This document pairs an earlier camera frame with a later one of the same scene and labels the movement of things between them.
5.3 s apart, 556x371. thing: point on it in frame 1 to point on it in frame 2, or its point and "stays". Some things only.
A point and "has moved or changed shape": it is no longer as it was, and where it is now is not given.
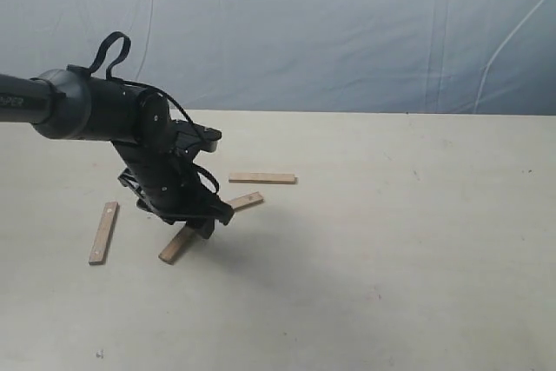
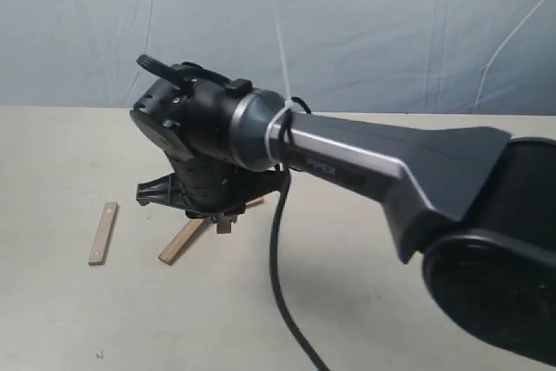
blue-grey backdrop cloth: (432, 34) stays
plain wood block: (262, 178) has moved or changed shape
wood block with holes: (99, 249) stays
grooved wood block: (173, 249) stays
